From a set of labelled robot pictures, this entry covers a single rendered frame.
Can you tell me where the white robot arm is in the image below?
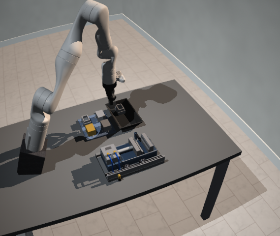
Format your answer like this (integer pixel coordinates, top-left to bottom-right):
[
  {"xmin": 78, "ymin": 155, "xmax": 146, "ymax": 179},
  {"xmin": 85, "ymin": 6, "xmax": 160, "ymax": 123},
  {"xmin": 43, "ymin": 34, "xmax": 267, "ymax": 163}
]
[{"xmin": 25, "ymin": 0, "xmax": 125, "ymax": 152}]

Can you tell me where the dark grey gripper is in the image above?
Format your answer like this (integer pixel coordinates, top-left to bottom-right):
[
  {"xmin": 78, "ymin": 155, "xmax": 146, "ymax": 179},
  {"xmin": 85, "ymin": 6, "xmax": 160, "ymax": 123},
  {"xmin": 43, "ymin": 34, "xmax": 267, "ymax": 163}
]
[{"xmin": 102, "ymin": 82, "xmax": 117, "ymax": 106}]

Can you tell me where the orange rectangular block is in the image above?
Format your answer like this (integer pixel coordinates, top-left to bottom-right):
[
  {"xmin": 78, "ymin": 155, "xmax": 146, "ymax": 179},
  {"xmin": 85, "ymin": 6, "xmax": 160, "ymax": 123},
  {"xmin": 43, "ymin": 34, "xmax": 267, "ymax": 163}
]
[{"xmin": 85, "ymin": 123, "xmax": 96, "ymax": 137}]

